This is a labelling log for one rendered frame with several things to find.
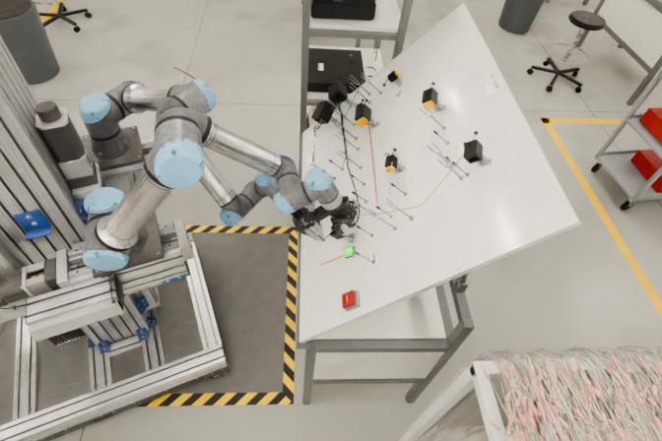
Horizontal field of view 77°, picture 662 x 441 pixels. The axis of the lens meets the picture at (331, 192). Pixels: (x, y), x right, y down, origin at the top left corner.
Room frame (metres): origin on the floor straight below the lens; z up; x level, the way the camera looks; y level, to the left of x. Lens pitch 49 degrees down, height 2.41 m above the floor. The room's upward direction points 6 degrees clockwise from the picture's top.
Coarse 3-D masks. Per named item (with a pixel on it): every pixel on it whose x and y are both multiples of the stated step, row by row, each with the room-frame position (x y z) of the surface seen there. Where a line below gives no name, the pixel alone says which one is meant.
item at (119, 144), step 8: (120, 128) 1.23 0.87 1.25; (112, 136) 1.17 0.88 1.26; (120, 136) 1.20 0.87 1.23; (96, 144) 1.15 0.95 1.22; (104, 144) 1.15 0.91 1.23; (112, 144) 1.16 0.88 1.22; (120, 144) 1.19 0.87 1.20; (128, 144) 1.21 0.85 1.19; (96, 152) 1.14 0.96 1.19; (104, 152) 1.14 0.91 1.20; (112, 152) 1.15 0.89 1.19; (120, 152) 1.16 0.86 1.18
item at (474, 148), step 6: (474, 132) 1.04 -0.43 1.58; (474, 138) 1.01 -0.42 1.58; (468, 144) 0.98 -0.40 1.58; (474, 144) 0.97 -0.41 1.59; (480, 144) 0.98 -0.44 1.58; (468, 150) 0.96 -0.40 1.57; (474, 150) 0.95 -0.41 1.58; (480, 150) 0.96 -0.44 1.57; (468, 156) 0.94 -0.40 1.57; (474, 156) 0.94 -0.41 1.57; (480, 156) 0.94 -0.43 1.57; (480, 162) 0.97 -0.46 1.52; (486, 162) 0.96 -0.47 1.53
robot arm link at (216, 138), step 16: (176, 112) 0.82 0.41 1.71; (192, 112) 0.86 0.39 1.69; (208, 128) 0.86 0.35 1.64; (224, 128) 0.91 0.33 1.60; (208, 144) 0.85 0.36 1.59; (224, 144) 0.86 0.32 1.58; (240, 144) 0.89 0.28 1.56; (256, 144) 0.94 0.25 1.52; (240, 160) 0.88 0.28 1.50; (256, 160) 0.89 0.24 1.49; (272, 160) 0.92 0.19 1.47; (288, 160) 0.97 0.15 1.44; (272, 176) 0.92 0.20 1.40
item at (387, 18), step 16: (304, 0) 1.81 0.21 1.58; (384, 0) 2.18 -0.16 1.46; (304, 16) 1.81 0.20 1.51; (384, 16) 2.00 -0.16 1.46; (400, 16) 2.02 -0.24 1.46; (304, 32) 1.81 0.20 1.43; (320, 32) 1.82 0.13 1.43; (336, 32) 1.83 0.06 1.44; (352, 32) 1.84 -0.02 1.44; (368, 32) 1.86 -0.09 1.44; (384, 32) 1.88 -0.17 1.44; (400, 32) 1.86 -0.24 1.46; (304, 48) 1.81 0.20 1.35; (336, 48) 2.35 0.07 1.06; (352, 48) 2.37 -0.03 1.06; (368, 48) 2.40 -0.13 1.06; (400, 48) 1.86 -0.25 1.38; (304, 64) 1.81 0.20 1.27; (368, 64) 2.22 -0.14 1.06; (304, 80) 1.81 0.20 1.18; (304, 96) 1.81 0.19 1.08; (320, 96) 1.86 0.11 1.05; (304, 112) 1.81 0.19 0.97; (304, 128) 1.81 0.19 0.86
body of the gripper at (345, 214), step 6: (348, 198) 0.90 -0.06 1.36; (342, 204) 0.87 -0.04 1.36; (348, 204) 0.88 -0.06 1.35; (330, 210) 0.85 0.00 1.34; (336, 210) 0.85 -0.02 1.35; (342, 210) 0.87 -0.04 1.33; (348, 210) 0.87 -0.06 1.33; (354, 210) 0.90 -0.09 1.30; (336, 216) 0.87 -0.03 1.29; (342, 216) 0.87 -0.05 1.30; (348, 216) 0.87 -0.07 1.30; (354, 216) 0.89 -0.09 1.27; (336, 222) 0.87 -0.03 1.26; (342, 222) 0.88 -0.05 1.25; (348, 222) 0.86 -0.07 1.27; (354, 222) 0.86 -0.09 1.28
